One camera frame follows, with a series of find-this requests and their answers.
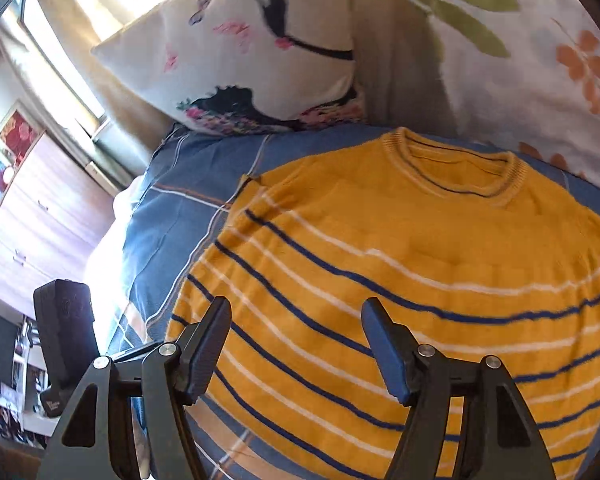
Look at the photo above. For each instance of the white cushion with black silhouette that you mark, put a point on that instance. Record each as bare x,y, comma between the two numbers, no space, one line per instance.
241,66

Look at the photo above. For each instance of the window with metal frame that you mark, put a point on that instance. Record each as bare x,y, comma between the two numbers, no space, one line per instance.
47,70

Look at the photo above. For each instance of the yellow striped knit sweater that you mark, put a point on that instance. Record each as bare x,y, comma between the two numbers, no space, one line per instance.
475,253

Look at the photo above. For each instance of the beige curtain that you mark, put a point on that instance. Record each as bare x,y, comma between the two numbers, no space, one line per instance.
80,25

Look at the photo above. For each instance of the blue plaid bed sheet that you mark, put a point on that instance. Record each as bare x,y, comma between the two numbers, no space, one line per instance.
180,209

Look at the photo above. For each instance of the white leaf print pillow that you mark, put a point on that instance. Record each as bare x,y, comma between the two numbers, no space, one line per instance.
517,74

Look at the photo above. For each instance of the red floral wall picture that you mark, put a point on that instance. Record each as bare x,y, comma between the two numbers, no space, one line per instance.
19,131

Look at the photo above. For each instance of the wooden wardrobe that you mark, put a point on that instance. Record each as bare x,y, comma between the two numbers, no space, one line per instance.
52,217

